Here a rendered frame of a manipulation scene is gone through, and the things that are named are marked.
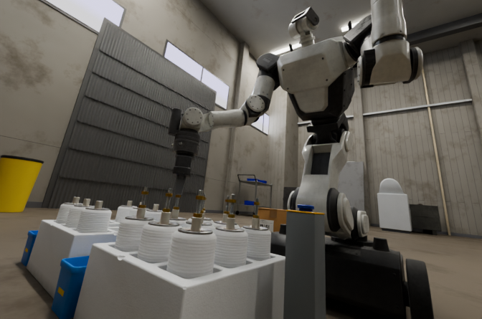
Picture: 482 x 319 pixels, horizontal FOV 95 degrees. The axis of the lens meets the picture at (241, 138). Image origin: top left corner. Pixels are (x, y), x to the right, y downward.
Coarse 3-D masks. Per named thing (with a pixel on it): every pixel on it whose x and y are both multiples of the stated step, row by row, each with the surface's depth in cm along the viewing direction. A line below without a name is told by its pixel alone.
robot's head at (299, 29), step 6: (294, 24) 87; (300, 24) 85; (288, 30) 91; (294, 30) 88; (300, 30) 87; (306, 30) 86; (312, 30) 84; (294, 36) 91; (300, 36) 88; (306, 36) 86; (312, 36) 87
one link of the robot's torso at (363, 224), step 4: (360, 212) 98; (364, 212) 107; (360, 216) 96; (364, 216) 100; (360, 220) 95; (364, 220) 99; (368, 220) 108; (360, 224) 95; (364, 224) 98; (368, 224) 107; (360, 228) 94; (364, 228) 97; (368, 228) 106; (360, 232) 95; (364, 232) 96; (360, 236) 96; (364, 236) 101
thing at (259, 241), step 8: (248, 232) 62; (256, 232) 61; (264, 232) 62; (248, 240) 61; (256, 240) 61; (264, 240) 61; (248, 248) 60; (256, 248) 60; (264, 248) 61; (248, 256) 60; (256, 256) 60; (264, 256) 60
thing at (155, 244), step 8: (144, 232) 52; (152, 232) 51; (160, 232) 51; (168, 232) 51; (144, 240) 51; (152, 240) 50; (160, 240) 50; (168, 240) 51; (144, 248) 50; (152, 248) 50; (160, 248) 50; (168, 248) 51; (144, 256) 49; (152, 256) 49; (160, 256) 49; (168, 256) 50
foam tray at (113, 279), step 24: (96, 264) 55; (120, 264) 49; (144, 264) 46; (264, 264) 55; (96, 288) 52; (120, 288) 46; (144, 288) 42; (168, 288) 38; (192, 288) 37; (216, 288) 41; (240, 288) 47; (264, 288) 53; (96, 312) 49; (120, 312) 44; (144, 312) 40; (168, 312) 37; (192, 312) 37; (216, 312) 41; (240, 312) 46; (264, 312) 52
